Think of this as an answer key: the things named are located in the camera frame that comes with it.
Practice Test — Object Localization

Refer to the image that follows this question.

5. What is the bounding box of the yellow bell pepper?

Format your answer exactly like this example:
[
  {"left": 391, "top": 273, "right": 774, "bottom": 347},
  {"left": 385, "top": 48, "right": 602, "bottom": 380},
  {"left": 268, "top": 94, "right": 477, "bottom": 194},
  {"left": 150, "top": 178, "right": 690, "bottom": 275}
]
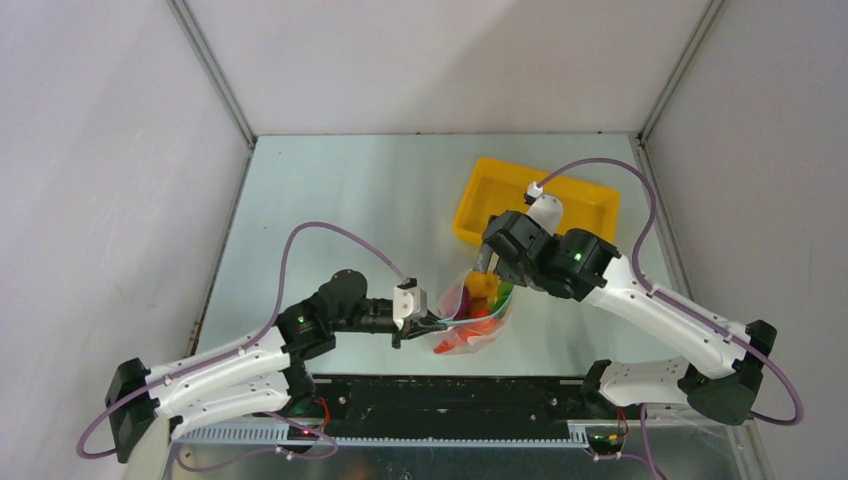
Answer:
[{"left": 464, "top": 271, "right": 500, "bottom": 305}]

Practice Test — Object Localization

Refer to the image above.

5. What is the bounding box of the red carrot with leaves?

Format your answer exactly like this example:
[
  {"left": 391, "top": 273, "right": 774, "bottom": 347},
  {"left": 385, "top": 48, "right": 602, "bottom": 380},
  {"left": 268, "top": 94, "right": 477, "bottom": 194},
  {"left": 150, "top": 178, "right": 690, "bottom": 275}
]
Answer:
[{"left": 433, "top": 281, "right": 515, "bottom": 354}]

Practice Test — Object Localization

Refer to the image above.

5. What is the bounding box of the clear zip top bag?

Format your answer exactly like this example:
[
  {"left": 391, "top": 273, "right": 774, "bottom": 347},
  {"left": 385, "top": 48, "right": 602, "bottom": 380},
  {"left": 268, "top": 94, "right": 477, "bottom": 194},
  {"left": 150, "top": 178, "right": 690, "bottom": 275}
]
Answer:
[{"left": 431, "top": 261, "right": 517, "bottom": 358}]

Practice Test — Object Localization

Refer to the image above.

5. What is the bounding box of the purple onion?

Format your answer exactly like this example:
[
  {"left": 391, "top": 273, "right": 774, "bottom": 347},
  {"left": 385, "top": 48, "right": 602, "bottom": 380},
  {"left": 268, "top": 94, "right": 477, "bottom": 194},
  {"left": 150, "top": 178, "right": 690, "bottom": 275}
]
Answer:
[{"left": 453, "top": 286, "right": 471, "bottom": 320}]

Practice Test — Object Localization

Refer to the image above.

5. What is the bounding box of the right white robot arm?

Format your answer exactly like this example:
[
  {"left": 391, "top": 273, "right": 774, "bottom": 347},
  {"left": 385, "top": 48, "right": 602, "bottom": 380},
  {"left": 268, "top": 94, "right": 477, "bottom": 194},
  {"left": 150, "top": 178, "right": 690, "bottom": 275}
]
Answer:
[{"left": 476, "top": 211, "right": 777, "bottom": 426}]

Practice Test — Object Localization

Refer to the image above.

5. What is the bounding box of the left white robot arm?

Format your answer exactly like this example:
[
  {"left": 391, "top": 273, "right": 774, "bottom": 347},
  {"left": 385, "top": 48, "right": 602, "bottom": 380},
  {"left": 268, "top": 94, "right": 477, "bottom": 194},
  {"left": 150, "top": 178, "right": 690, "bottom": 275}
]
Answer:
[{"left": 105, "top": 270, "right": 446, "bottom": 464}]

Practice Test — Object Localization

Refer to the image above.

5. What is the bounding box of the yellow plastic tray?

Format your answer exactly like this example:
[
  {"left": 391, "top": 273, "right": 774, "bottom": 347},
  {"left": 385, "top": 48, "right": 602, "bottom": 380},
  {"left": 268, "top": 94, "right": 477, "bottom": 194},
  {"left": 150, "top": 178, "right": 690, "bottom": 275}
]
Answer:
[{"left": 453, "top": 156, "right": 621, "bottom": 250}]

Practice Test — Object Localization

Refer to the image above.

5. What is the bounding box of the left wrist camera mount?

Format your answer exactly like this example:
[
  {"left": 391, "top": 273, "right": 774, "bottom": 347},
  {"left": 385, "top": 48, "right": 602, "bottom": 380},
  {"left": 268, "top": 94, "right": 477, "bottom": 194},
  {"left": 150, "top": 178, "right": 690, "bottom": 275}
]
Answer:
[{"left": 392, "top": 278, "right": 428, "bottom": 329}]

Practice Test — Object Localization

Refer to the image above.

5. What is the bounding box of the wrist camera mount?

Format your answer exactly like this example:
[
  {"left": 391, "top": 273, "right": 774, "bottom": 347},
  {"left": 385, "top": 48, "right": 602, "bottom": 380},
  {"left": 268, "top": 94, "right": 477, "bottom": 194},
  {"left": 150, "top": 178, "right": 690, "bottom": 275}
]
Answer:
[
  {"left": 524, "top": 182, "right": 564, "bottom": 234},
  {"left": 392, "top": 278, "right": 428, "bottom": 329}
]

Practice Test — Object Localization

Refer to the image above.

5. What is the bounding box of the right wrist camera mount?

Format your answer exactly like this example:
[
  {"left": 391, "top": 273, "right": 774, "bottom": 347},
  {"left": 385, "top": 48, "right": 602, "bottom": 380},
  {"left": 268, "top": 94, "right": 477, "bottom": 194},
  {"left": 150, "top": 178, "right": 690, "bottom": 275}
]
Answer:
[{"left": 524, "top": 182, "right": 564, "bottom": 234}]

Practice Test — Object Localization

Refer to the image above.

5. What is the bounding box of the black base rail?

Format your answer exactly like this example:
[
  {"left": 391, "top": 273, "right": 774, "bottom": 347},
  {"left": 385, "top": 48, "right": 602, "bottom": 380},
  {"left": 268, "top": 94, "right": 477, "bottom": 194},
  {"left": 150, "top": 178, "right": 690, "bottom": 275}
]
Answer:
[{"left": 278, "top": 374, "right": 639, "bottom": 441}]

